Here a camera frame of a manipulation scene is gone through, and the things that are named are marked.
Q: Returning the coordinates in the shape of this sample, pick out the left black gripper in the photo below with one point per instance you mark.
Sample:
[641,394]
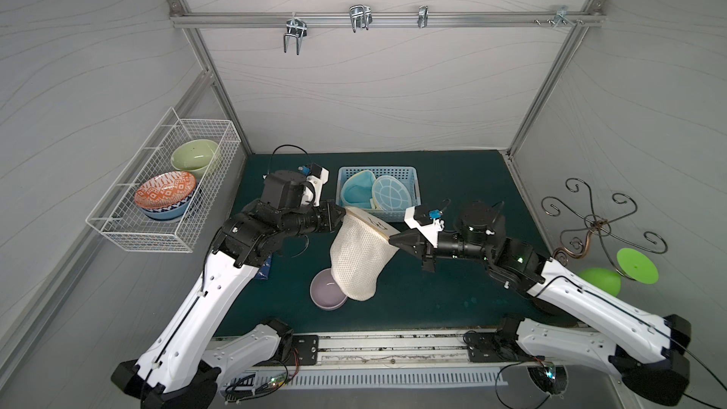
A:
[331,216]

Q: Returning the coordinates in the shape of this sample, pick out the cream mesh laundry bag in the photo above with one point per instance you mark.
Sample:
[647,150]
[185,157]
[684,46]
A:
[360,252]

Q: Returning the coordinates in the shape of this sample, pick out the middle metal hook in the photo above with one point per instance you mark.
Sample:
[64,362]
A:
[360,17]

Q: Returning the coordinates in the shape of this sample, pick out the blue snack bag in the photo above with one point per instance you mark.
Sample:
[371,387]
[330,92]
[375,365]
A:
[264,271]

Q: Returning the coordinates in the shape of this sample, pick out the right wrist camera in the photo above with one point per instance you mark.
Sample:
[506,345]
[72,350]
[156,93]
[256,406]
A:
[427,221]

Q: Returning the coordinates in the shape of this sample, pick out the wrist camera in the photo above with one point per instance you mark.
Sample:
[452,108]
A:
[427,221]
[316,177]

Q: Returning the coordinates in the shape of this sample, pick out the orange patterned bowl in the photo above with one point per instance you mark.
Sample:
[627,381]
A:
[165,190]

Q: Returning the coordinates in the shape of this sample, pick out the teal mesh laundry bag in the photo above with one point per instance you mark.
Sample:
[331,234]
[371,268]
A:
[386,193]

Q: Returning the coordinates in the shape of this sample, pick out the aluminium rail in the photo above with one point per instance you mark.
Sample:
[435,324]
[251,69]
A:
[410,348]
[406,19]

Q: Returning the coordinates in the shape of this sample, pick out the green ceramic bowl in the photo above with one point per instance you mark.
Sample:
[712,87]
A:
[199,157]

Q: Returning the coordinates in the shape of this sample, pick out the white wire wall basket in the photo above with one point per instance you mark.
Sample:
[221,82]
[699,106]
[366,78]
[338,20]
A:
[121,221]

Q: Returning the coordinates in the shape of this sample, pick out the left double metal hook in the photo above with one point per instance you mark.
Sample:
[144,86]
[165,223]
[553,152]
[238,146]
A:
[296,30]

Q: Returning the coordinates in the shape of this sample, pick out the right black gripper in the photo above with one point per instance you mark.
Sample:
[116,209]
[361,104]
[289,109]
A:
[428,246]

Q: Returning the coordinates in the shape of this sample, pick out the white slotted cable duct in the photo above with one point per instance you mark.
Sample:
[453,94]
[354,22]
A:
[397,378]

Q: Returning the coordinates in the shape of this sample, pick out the aluminium front rail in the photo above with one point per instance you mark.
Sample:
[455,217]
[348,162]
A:
[410,348]

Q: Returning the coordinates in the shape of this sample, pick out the lilac ceramic bowl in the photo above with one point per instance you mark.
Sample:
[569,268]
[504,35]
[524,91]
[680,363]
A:
[325,292]

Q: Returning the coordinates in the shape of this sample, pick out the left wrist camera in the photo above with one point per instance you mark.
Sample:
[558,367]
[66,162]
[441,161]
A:
[316,177]

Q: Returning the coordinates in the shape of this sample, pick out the right metal hook bracket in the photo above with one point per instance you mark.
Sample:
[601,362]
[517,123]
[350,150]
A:
[560,19]

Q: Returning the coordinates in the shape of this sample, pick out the blue bowl under orange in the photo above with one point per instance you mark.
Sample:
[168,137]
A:
[168,213]

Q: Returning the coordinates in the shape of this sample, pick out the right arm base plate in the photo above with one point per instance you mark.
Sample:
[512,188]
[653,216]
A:
[484,347]

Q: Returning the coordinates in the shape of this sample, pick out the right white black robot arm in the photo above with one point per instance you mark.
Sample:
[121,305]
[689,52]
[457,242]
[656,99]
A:
[645,351]

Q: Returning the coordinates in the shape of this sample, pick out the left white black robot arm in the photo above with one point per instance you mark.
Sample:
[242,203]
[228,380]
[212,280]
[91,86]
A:
[181,369]

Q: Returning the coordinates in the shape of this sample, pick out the light blue plastic basket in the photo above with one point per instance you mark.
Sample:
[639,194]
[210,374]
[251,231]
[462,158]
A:
[407,175]

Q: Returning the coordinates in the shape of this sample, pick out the green round disc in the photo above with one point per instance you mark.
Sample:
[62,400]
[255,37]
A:
[637,266]

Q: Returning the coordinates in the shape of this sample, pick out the small metal hook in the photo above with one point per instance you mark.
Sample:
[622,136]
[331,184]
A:
[423,14]

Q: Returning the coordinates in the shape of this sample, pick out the aluminium top rail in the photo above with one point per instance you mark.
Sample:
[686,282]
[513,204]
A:
[406,19]

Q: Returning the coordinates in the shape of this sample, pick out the dark green table mat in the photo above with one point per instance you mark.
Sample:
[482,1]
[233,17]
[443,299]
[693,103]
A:
[459,294]

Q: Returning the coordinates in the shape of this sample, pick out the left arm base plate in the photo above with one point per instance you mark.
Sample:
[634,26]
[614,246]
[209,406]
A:
[299,349]

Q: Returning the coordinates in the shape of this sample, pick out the black scrolled metal stand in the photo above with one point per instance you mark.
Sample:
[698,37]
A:
[577,243]

